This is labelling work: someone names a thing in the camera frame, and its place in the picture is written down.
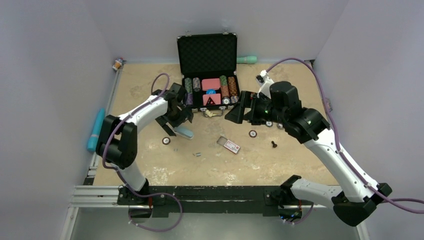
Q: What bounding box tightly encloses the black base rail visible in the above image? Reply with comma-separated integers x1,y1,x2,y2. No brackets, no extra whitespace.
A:
71,184,332,220

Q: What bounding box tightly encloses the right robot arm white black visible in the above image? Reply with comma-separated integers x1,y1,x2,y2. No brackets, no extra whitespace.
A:
225,81,392,227

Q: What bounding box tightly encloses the light blue stapler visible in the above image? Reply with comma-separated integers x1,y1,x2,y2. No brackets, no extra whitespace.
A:
173,125,194,140

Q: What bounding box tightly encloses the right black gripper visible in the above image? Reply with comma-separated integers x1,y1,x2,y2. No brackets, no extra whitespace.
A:
225,90,287,125

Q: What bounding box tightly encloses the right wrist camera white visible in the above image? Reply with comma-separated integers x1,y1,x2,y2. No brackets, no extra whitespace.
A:
255,70,275,99

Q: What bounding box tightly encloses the small orange bottle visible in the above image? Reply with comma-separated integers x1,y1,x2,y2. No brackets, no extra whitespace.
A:
112,57,125,71

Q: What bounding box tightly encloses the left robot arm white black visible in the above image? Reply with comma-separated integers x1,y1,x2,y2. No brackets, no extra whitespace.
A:
95,83,194,205

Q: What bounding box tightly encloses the red white staple box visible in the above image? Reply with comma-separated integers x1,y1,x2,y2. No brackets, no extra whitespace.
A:
216,136,241,154

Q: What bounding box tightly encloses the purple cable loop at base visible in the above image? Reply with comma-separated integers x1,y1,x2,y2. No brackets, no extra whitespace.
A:
128,192,184,233

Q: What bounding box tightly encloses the blue cylinder tool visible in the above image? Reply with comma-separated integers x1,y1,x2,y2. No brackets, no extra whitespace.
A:
86,108,106,152

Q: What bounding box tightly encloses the black poker chip case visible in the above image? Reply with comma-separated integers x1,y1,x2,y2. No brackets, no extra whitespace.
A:
176,32,241,112

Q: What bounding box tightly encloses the blue white poker chip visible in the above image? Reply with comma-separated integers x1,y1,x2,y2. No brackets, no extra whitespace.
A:
265,121,273,128

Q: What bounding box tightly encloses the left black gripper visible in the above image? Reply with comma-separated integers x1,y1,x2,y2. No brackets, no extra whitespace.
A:
155,103,193,136

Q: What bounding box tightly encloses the poker chip near left gripper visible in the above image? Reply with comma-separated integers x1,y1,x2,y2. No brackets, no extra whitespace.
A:
161,137,171,145

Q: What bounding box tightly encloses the mint green flashlight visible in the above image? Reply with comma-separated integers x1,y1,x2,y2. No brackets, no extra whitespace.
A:
236,55,258,65

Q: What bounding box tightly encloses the red poker chip on table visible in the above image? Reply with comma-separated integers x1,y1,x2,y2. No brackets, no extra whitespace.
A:
248,130,258,138

